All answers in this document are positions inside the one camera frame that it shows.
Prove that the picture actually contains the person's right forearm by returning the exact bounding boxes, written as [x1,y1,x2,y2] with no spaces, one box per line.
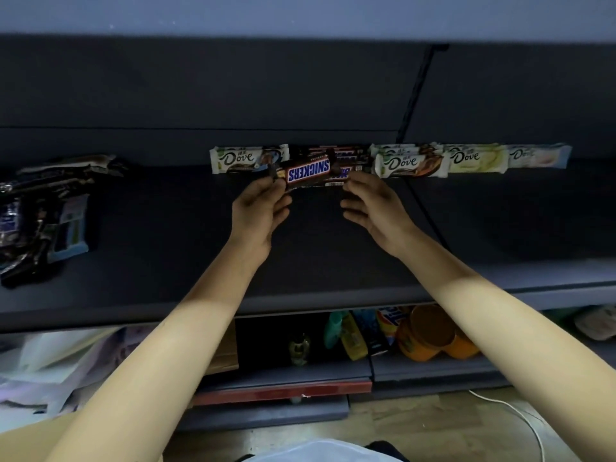
[389,230,616,462]

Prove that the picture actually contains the pile of mixed chocolate bars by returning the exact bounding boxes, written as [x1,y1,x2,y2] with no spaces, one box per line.
[0,154,131,289]

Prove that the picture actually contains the Dove bar blue white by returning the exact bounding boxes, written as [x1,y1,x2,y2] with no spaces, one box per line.
[209,144,291,175]

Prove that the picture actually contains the yellow plastic bottle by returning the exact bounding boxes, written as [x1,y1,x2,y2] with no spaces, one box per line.
[340,312,369,361]

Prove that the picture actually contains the person's right hand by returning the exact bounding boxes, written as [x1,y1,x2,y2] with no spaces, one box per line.
[340,170,420,259]

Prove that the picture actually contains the orange blue detergent bag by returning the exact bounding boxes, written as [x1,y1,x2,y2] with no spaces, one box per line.
[375,306,410,347]

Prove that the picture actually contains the dark blue carton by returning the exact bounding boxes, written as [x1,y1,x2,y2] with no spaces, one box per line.
[354,310,391,357]

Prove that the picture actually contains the dark grey metal shelf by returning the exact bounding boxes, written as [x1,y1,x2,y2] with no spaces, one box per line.
[0,0,616,434]

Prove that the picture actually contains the teal plastic bottle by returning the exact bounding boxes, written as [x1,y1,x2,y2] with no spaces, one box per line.
[323,311,345,350]

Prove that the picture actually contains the orange plastic tub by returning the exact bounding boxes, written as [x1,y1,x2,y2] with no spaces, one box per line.
[397,304,457,364]
[442,329,481,360]

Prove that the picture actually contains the person's left forearm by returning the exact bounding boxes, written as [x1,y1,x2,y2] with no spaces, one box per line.
[46,240,273,462]

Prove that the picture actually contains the white plastic pouch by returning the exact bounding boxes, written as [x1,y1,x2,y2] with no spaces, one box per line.
[575,305,616,341]

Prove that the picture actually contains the Dove bar pink blue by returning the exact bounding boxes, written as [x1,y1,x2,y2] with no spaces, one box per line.
[505,142,574,168]

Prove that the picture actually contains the person's left hand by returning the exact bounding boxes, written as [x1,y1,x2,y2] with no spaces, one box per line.
[230,176,293,268]

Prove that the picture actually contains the white cable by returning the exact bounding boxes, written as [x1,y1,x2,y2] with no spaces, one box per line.
[469,389,545,462]

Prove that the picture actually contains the Dove bar yellow green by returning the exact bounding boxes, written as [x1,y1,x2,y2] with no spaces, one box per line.
[445,144,509,175]

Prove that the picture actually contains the person's black trousers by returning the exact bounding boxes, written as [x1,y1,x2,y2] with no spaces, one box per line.
[365,441,410,462]

